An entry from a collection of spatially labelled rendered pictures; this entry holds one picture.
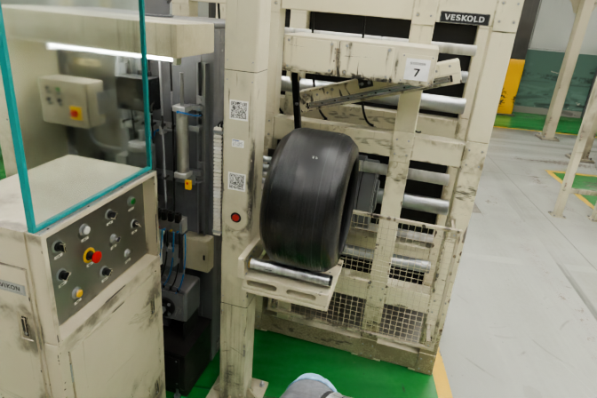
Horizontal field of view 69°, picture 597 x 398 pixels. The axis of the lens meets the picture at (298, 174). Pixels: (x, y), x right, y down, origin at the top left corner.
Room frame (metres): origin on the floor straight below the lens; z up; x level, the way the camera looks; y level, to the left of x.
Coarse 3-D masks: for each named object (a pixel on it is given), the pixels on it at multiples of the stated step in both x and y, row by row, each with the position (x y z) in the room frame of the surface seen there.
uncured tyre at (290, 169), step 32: (288, 160) 1.45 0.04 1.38; (320, 160) 1.44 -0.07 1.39; (352, 160) 1.51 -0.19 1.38; (288, 192) 1.37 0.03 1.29; (320, 192) 1.35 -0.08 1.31; (352, 192) 1.76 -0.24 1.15; (288, 224) 1.34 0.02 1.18; (320, 224) 1.32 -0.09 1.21; (288, 256) 1.37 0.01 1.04; (320, 256) 1.33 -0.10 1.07
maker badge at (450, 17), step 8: (440, 16) 1.99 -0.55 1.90; (448, 16) 1.98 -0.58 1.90; (456, 16) 1.97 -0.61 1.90; (464, 16) 1.97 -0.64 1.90; (472, 16) 1.96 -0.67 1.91; (480, 16) 1.95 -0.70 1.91; (488, 16) 1.94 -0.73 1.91; (472, 24) 1.96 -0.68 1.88; (480, 24) 1.95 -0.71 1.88; (488, 24) 1.94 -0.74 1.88
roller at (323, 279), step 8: (256, 264) 1.49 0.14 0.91; (264, 264) 1.49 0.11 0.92; (272, 264) 1.49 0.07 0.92; (280, 264) 1.49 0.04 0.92; (272, 272) 1.47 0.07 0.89; (280, 272) 1.47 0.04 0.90; (288, 272) 1.46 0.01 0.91; (296, 272) 1.46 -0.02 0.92; (304, 272) 1.45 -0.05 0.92; (312, 272) 1.45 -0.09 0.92; (304, 280) 1.44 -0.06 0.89; (312, 280) 1.43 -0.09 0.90; (320, 280) 1.43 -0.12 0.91; (328, 280) 1.42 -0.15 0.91
